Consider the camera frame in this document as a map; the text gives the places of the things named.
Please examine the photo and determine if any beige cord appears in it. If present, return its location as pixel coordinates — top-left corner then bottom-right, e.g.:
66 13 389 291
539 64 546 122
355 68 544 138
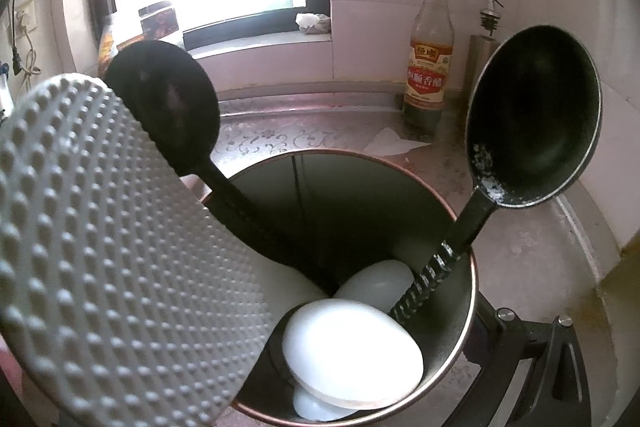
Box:
21 31 43 76

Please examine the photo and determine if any black lid glass jar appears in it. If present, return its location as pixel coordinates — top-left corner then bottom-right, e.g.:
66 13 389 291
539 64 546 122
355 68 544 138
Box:
137 1 184 51

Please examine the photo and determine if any black plastic spoon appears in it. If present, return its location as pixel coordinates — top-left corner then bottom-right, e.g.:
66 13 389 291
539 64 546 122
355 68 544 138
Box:
386 24 602 324
104 38 342 300

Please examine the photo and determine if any dark sauce bottle with pourer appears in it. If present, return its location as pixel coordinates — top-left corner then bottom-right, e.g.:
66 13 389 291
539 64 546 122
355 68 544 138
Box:
461 0 507 110

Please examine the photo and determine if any crumpled white tissue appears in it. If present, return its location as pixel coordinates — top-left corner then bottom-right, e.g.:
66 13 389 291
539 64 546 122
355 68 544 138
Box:
294 11 333 38

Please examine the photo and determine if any white paper scrap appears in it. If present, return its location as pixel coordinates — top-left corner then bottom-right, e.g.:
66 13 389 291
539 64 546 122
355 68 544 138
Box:
361 126 433 156

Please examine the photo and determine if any black power plug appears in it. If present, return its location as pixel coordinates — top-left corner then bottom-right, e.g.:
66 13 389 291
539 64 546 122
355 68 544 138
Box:
10 38 26 76

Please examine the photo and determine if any grey dotted rice paddle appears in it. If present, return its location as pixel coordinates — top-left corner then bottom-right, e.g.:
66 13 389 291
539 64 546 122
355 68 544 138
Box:
0 73 277 427

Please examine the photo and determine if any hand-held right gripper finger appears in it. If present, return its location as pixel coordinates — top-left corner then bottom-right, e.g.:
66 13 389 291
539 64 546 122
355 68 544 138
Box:
430 304 596 427

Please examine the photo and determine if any white wall socket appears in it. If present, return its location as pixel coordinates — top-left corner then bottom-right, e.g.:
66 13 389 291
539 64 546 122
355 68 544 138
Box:
11 0 39 34

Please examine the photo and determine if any orange snack bag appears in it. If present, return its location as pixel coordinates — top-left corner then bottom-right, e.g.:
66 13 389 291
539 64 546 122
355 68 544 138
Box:
96 13 121 75

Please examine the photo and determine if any red utensil holder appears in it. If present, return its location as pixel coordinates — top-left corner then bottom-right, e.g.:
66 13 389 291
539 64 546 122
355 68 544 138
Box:
199 148 480 426

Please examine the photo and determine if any glass bottle yellow cap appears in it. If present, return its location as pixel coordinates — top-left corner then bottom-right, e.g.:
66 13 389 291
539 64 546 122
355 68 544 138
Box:
401 0 457 138

